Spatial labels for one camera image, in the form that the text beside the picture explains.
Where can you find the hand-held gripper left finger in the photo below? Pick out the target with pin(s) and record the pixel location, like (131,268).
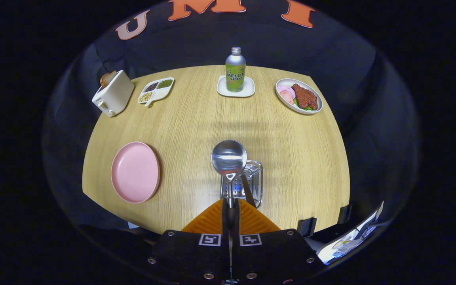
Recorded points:
(196,257)

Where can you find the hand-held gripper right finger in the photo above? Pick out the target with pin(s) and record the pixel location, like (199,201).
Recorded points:
(271,257)

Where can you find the black table clamp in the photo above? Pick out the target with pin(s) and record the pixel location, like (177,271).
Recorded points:
(344,213)
(306,227)

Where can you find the metal cutlery rack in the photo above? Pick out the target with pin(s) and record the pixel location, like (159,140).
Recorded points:
(256,186)

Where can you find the pink plate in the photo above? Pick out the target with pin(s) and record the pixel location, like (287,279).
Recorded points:
(135,172)

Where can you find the green vegetable leaves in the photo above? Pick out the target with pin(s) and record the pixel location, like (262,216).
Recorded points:
(305,107)

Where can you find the white oval plate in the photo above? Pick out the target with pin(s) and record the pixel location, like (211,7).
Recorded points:
(317,107)

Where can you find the pink ham slices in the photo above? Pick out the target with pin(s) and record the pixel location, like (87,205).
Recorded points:
(286,95)

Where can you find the fried meat cutlet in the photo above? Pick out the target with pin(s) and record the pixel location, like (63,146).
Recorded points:
(304,96)

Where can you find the white divided dish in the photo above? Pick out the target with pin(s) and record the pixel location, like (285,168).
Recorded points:
(164,94)

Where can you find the pile of yellow beans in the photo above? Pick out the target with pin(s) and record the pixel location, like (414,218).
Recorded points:
(145,97)

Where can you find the white square coaster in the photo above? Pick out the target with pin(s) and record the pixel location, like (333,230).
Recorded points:
(222,90)

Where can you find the pile of dark beans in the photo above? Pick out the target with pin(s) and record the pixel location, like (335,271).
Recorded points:
(151,86)

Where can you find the pile of green beans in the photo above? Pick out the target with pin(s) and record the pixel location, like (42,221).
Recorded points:
(164,83)

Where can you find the white toaster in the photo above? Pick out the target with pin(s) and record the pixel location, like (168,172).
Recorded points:
(115,97)

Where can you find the green soda bottle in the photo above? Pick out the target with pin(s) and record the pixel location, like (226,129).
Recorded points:
(235,75)

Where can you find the toast slices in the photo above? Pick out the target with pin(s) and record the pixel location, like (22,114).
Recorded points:
(107,79)

